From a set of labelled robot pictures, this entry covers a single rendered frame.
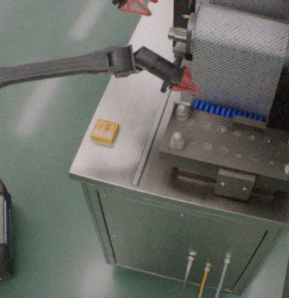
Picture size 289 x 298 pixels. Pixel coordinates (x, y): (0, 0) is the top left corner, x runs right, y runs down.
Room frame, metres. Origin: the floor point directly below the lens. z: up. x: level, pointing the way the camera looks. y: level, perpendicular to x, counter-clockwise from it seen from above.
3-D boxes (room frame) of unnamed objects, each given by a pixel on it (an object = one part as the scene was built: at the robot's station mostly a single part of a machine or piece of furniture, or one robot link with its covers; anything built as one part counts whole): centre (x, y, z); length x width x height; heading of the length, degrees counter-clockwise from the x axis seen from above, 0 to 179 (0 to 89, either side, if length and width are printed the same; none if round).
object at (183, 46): (0.93, -0.12, 1.05); 0.06 x 0.05 x 0.31; 72
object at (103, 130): (0.81, 0.12, 0.91); 0.07 x 0.07 x 0.02; 72
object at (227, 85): (0.79, -0.24, 1.10); 0.23 x 0.01 x 0.18; 72
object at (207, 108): (0.77, -0.24, 1.03); 0.21 x 0.04 x 0.03; 72
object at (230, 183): (0.57, -0.23, 0.96); 0.10 x 0.03 x 0.11; 72
